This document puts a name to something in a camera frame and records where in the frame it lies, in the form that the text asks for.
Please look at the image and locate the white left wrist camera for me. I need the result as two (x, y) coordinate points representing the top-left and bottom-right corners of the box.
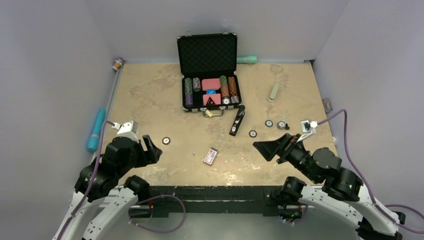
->
(112, 120), (138, 135)

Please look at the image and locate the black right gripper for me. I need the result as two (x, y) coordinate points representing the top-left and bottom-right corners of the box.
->
(251, 132), (319, 183)

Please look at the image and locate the pale green stapler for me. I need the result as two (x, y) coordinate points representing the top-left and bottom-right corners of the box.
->
(268, 82), (280, 103)

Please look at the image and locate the green chip stack right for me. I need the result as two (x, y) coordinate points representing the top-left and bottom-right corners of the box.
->
(219, 75), (228, 87)

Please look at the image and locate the grey chip stack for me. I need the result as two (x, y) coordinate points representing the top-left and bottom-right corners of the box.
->
(192, 77), (201, 92)

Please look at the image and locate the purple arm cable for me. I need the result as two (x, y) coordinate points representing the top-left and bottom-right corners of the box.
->
(316, 108), (424, 235)
(54, 120), (117, 240)

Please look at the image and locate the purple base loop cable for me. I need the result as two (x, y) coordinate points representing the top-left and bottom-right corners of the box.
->
(127, 194), (188, 234)

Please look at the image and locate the pink card deck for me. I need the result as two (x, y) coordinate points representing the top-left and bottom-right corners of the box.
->
(201, 78), (221, 91)
(202, 93), (222, 106)

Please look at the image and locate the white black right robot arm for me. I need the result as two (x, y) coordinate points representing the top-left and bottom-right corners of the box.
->
(252, 133), (406, 240)

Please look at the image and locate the left poker chip on table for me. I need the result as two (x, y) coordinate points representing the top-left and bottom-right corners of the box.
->
(162, 137), (171, 145)

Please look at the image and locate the small orange bottle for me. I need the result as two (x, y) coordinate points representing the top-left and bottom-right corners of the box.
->
(112, 57), (125, 71)

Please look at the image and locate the teal blue handle tool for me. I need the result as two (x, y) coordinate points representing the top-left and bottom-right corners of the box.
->
(86, 108), (106, 153)

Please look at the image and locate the pink card deck upper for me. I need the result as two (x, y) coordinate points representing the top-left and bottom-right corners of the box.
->
(201, 78), (221, 91)

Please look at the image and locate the pink card deck lower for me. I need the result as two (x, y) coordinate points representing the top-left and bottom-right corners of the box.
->
(202, 93), (222, 106)

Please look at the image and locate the brown chip stack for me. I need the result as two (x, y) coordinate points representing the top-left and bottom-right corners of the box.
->
(228, 76), (240, 104)

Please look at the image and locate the black stapler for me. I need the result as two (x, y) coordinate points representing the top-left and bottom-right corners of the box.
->
(229, 105), (246, 137)

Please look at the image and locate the green chip stack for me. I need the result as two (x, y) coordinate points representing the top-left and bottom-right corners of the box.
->
(184, 78), (193, 95)
(219, 75), (228, 87)

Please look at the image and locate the orange chip stack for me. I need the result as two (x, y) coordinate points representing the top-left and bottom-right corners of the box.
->
(220, 85), (231, 105)

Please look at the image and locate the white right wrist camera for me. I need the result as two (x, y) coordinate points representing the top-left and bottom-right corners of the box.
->
(297, 119), (318, 143)

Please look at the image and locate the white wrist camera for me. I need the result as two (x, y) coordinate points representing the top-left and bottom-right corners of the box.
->
(112, 120), (138, 135)
(297, 119), (318, 143)

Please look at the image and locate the black poker chip case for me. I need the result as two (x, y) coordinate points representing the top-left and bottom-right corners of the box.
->
(176, 32), (242, 112)

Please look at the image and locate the grey object at right wall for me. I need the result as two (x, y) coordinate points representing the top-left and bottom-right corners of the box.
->
(321, 98), (333, 114)

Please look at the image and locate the right poker chip on table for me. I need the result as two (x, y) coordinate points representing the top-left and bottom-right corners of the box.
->
(248, 130), (258, 138)

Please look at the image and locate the green chip stack left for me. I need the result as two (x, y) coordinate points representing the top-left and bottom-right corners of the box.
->
(184, 78), (193, 95)

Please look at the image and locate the blue poker chip on table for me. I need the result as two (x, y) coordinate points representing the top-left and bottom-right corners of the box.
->
(264, 119), (274, 128)

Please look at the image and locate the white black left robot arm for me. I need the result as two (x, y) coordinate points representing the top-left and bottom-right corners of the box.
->
(53, 120), (163, 240)

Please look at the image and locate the blue dealer button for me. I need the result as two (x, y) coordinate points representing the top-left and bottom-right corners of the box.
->
(206, 89), (216, 95)

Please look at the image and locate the mint green flashlight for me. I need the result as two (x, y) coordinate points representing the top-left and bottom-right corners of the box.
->
(236, 56), (258, 65)

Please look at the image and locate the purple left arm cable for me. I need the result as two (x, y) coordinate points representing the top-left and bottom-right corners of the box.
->
(54, 120), (117, 240)

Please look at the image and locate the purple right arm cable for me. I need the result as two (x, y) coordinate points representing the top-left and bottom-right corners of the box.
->
(316, 108), (424, 235)

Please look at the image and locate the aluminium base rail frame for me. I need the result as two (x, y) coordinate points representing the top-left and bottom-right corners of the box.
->
(59, 184), (371, 240)

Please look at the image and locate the purple chip stack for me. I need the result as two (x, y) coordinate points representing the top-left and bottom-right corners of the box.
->
(185, 93), (194, 108)

